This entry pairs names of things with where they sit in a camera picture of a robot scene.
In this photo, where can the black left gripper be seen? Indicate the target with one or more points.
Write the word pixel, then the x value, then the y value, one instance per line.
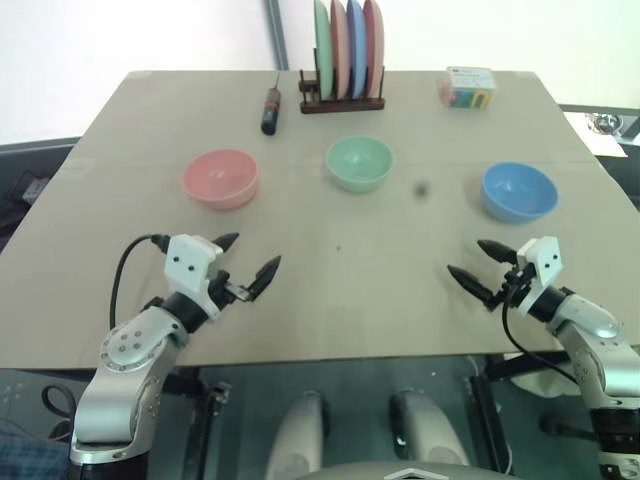
pixel 223 289

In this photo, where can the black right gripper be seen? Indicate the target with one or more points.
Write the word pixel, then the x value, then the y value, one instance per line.
pixel 517 285

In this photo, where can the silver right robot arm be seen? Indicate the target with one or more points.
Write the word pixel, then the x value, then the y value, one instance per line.
pixel 595 340

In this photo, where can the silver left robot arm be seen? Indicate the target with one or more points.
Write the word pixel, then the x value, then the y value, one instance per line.
pixel 125 360

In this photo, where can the blue bowl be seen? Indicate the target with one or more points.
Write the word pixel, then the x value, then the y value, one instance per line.
pixel 520 207

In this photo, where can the red bowl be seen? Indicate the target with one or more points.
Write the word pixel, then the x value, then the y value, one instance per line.
pixel 220 192

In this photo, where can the white crumpled cloth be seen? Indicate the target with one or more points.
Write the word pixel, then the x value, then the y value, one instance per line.
pixel 542 385

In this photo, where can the green bowl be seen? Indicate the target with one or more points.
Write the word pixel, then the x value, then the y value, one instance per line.
pixel 359 177

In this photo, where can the black and red screwdriver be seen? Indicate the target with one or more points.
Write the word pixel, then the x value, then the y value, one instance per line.
pixel 271 107

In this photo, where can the black side table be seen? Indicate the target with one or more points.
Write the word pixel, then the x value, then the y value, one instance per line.
pixel 622 170

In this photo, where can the white paper sheet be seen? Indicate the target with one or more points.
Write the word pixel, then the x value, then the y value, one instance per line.
pixel 607 146

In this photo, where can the grey robot leg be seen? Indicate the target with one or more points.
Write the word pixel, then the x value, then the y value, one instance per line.
pixel 297 435
pixel 425 435

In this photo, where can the clear box with coloured items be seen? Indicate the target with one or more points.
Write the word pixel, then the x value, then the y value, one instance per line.
pixel 467 87

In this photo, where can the dark wooden plate rack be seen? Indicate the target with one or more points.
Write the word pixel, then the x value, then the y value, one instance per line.
pixel 345 105

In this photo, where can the green plate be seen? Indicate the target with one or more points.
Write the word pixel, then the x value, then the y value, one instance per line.
pixel 322 50

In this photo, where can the power strip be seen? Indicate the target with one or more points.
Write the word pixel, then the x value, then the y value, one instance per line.
pixel 35 187

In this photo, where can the grey robot torso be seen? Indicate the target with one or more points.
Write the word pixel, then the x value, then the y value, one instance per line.
pixel 395 472

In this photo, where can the pink plate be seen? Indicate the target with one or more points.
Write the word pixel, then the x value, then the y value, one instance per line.
pixel 340 55
pixel 374 50

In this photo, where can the grey metal pole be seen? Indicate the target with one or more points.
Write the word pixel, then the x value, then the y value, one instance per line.
pixel 277 30

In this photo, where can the blue plate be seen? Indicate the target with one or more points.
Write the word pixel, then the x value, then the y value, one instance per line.
pixel 357 55

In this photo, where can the black side bench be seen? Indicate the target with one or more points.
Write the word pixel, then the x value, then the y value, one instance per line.
pixel 20 160

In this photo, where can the blue checked cloth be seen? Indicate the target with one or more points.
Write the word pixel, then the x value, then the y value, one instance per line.
pixel 30 450

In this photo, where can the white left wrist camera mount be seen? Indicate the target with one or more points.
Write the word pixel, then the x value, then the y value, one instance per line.
pixel 190 262

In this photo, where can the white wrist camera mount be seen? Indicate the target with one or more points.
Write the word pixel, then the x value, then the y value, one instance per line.
pixel 190 262
pixel 545 262

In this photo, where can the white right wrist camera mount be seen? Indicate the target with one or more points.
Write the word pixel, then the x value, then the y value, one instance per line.
pixel 545 262

